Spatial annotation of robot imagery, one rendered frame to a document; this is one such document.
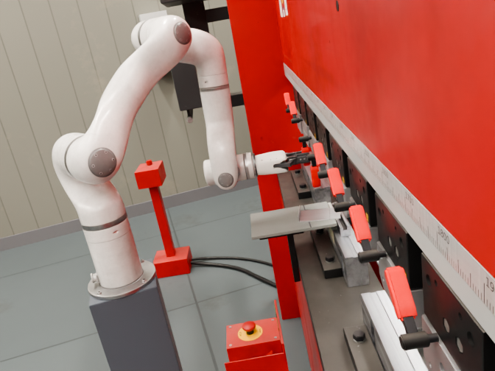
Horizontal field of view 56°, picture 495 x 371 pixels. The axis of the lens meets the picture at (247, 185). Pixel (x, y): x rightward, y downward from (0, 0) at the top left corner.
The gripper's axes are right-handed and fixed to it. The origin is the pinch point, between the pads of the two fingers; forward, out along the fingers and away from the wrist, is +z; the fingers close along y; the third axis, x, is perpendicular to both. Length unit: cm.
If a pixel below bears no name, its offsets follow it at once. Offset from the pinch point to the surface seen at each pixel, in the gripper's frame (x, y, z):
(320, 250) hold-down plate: -27.9, 11.3, 0.4
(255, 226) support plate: -18.4, 6.2, -18.3
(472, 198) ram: 27, 107, 4
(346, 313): -31, 41, 2
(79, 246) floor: -119, -229, -184
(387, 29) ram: 40, 87, 4
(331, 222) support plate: -18.4, 12.5, 5.0
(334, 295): -30.9, 32.2, 0.7
